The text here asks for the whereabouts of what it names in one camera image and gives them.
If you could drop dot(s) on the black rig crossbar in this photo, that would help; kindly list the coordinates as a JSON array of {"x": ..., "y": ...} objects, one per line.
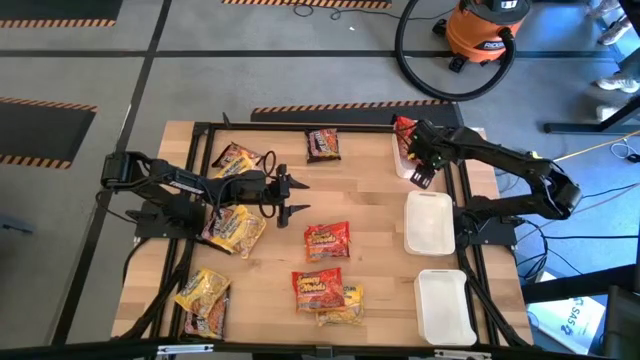
[{"x": 100, "y": 352}]

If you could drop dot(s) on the silver metal bracket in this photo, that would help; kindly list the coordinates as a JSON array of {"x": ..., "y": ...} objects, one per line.
[
  {"x": 185, "y": 349},
  {"x": 462, "y": 354}
]

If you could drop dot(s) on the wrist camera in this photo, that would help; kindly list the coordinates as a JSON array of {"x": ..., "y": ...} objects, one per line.
[
  {"x": 436, "y": 156},
  {"x": 252, "y": 181}
]

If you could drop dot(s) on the black floor beam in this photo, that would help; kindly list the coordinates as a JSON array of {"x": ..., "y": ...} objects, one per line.
[{"x": 575, "y": 289}]

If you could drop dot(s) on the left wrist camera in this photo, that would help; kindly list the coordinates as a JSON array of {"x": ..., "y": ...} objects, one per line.
[{"x": 252, "y": 181}]

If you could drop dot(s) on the black aluminium table frame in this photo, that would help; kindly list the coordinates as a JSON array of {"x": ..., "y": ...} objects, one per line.
[{"x": 260, "y": 126}]

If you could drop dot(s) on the black desk base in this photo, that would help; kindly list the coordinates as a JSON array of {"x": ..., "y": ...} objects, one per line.
[{"x": 575, "y": 128}]

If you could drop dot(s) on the dark floor object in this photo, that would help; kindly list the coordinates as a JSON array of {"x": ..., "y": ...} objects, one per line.
[{"x": 17, "y": 228}]

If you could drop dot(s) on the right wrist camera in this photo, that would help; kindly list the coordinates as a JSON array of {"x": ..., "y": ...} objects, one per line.
[{"x": 436, "y": 156}]

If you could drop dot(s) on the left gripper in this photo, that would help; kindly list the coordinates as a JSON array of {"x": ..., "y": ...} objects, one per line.
[{"x": 283, "y": 195}]

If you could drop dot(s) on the white printed paper bag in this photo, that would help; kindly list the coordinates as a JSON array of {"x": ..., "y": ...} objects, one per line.
[{"x": 565, "y": 322}]

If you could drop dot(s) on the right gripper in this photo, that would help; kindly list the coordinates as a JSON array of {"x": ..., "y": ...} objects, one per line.
[{"x": 425, "y": 135}]

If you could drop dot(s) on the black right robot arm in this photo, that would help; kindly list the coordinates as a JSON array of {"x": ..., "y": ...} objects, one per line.
[{"x": 510, "y": 160}]

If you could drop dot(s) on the black hazard-striped floor mat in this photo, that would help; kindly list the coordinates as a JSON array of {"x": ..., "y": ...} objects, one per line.
[
  {"x": 300, "y": 3},
  {"x": 40, "y": 132},
  {"x": 350, "y": 116},
  {"x": 50, "y": 10}
]

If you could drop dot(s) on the orange shop vacuum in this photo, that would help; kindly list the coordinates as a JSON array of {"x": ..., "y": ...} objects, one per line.
[
  {"x": 475, "y": 30},
  {"x": 400, "y": 47}
]

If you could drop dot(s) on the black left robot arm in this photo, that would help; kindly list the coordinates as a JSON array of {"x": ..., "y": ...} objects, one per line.
[{"x": 175, "y": 177}]

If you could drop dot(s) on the white plastic bin with sticker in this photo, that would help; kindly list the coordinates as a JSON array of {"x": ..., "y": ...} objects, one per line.
[{"x": 401, "y": 167}]

